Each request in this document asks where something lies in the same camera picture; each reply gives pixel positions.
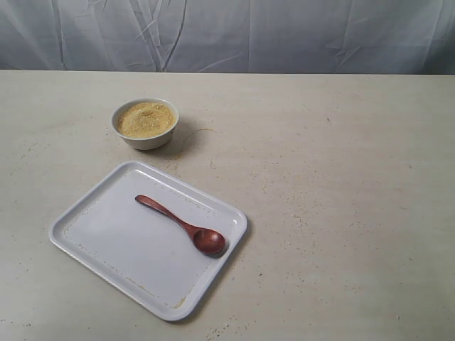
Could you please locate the dark red wooden spoon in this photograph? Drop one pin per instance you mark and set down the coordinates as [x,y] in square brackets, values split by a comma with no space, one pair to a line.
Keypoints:
[206,241]

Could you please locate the yellowish-brown powder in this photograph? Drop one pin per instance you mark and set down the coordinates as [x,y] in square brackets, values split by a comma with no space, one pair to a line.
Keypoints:
[146,120]

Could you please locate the white ceramic bowl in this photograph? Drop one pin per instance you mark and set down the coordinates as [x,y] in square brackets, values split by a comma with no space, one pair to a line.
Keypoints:
[148,143]

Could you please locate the white rectangular plastic tray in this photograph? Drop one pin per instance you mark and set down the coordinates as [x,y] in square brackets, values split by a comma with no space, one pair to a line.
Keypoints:
[138,250]

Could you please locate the white wrinkled backdrop curtain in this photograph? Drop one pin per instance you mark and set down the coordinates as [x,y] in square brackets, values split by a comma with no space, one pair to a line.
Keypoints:
[360,37]

